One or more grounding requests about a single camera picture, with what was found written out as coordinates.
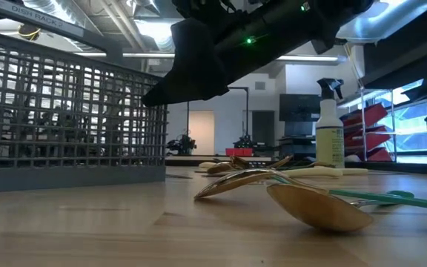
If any long ceiling light strip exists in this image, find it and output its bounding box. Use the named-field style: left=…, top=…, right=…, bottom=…
left=73, top=51, right=348, bottom=65

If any black background rig frame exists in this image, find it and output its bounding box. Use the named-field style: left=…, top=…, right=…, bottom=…
left=186, top=86, right=251, bottom=156

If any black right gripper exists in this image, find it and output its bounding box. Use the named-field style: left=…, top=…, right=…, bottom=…
left=141, top=14, right=274, bottom=108

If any grey silverware rack basket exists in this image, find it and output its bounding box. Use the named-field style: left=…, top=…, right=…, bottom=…
left=0, top=0, right=169, bottom=194

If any gold fork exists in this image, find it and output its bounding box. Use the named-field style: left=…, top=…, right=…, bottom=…
left=268, top=155, right=295, bottom=170

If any black wall monitor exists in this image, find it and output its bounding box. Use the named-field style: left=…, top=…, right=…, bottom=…
left=279, top=93, right=322, bottom=122

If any white spray bottle yellow label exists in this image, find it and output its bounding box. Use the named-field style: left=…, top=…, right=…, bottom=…
left=315, top=77, right=346, bottom=170

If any dark equipment cart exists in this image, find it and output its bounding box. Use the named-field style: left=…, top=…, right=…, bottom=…
left=277, top=135, right=317, bottom=161

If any dark door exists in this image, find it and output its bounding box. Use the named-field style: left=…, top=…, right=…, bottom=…
left=252, top=110, right=276, bottom=148

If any metal shelf frame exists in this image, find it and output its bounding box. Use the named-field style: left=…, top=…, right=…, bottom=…
left=360, top=88, right=398, bottom=163

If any red box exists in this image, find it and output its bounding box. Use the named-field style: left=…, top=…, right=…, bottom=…
left=225, top=148, right=254, bottom=157

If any gold spoon green handle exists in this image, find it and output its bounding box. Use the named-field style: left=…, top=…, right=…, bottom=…
left=267, top=183, right=415, bottom=233
left=193, top=168, right=427, bottom=213

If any red storage bin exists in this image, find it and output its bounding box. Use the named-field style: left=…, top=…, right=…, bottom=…
left=344, top=125, right=391, bottom=150
left=357, top=147, right=393, bottom=162
left=340, top=102, right=388, bottom=129

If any black cable reel yellow cord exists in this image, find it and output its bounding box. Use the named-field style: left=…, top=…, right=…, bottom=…
left=16, top=24, right=42, bottom=42

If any silver ceiling duct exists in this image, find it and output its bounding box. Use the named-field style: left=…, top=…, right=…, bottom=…
left=334, top=0, right=427, bottom=42

